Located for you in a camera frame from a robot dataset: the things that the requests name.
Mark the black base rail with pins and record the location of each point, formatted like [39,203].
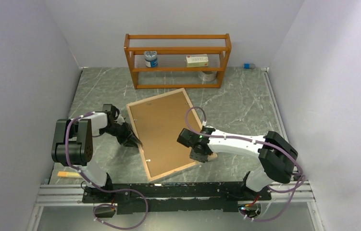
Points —
[167,197]

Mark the blue capped bottle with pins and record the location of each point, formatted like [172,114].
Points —
[249,66]

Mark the silver tape roll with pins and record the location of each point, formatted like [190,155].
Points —
[207,76]

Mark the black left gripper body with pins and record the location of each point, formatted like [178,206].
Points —
[120,131]

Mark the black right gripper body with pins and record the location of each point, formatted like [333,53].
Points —
[196,156]

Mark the orange wooden shelf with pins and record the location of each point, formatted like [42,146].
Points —
[172,51]

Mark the white green box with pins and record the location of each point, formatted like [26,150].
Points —
[197,60]

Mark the wooden picture frame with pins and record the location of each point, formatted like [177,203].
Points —
[135,127]

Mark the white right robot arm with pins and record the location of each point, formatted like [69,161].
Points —
[276,156]

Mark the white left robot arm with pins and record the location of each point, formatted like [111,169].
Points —
[73,143]

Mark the blue white jar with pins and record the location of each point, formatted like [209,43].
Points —
[151,59]

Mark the yellow glue stick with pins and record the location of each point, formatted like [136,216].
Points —
[65,174]

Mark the brown backing board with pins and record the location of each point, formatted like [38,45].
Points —
[164,134]

